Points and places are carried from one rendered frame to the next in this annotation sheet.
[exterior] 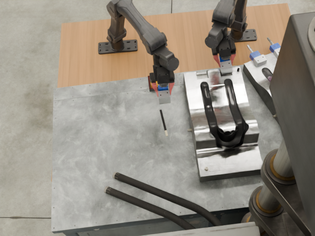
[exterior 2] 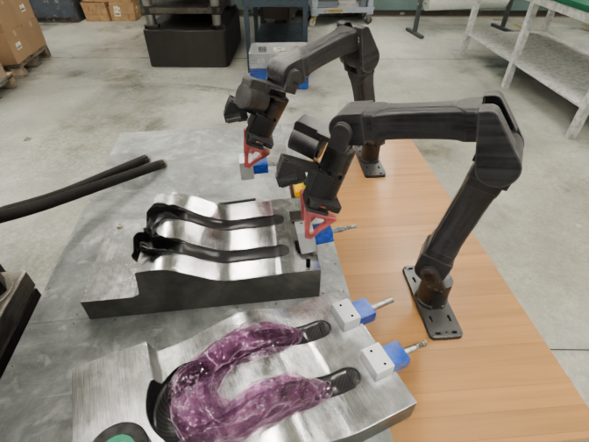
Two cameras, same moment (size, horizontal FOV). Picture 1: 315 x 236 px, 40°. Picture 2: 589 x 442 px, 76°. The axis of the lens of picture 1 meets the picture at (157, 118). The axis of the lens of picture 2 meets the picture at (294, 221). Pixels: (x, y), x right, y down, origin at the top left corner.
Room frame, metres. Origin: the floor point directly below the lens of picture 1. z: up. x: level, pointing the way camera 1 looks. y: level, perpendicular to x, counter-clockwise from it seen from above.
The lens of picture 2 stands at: (1.02, -0.93, 1.48)
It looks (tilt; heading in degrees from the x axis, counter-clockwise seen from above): 40 degrees down; 83
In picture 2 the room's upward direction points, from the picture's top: straight up
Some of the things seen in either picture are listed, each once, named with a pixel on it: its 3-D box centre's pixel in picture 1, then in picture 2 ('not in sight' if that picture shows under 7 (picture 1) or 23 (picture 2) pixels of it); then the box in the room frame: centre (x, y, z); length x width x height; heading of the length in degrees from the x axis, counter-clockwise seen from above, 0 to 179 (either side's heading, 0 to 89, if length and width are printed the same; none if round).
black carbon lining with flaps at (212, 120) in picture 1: (223, 109); (209, 231); (0.92, -0.28, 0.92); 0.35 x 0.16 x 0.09; 0
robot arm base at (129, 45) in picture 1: (116, 42); (370, 151); (1.42, 0.15, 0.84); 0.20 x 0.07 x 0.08; 87
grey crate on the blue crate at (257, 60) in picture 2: not in sight; (279, 55); (1.39, 3.11, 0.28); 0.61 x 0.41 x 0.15; 172
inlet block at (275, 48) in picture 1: (274, 47); (397, 355); (1.26, -0.60, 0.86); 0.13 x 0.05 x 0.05; 17
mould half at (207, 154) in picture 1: (221, 118); (206, 245); (0.90, -0.27, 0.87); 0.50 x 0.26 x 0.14; 0
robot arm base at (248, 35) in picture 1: (236, 31); (434, 288); (1.40, -0.45, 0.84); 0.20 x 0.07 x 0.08; 87
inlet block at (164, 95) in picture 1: (162, 87); (264, 165); (1.05, -0.04, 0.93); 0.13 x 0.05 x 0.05; 0
